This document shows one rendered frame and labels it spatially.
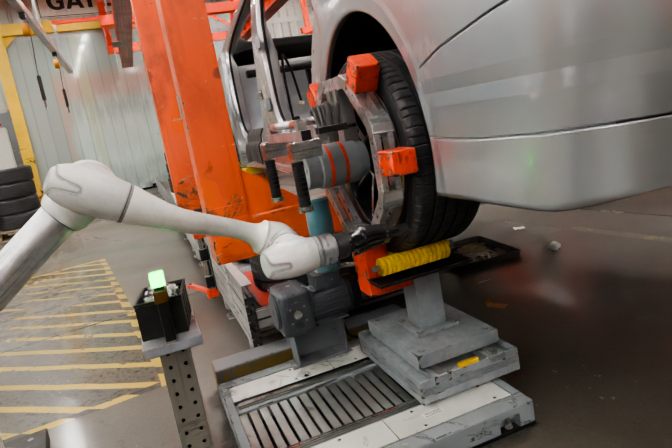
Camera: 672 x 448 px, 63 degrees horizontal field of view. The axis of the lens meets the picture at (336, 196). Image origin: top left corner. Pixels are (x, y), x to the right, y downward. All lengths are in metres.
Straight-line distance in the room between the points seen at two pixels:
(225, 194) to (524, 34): 1.35
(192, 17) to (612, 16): 1.52
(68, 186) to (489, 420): 1.29
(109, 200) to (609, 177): 1.06
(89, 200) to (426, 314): 1.15
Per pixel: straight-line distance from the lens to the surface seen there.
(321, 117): 1.58
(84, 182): 1.39
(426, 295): 1.94
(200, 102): 2.14
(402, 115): 1.56
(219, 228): 1.54
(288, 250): 1.51
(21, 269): 1.60
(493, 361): 1.90
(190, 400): 2.00
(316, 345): 2.31
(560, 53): 1.08
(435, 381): 1.81
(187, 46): 2.16
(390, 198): 1.58
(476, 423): 1.75
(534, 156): 1.15
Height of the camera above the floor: 1.01
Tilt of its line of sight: 8 degrees down
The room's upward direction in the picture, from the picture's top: 11 degrees counter-clockwise
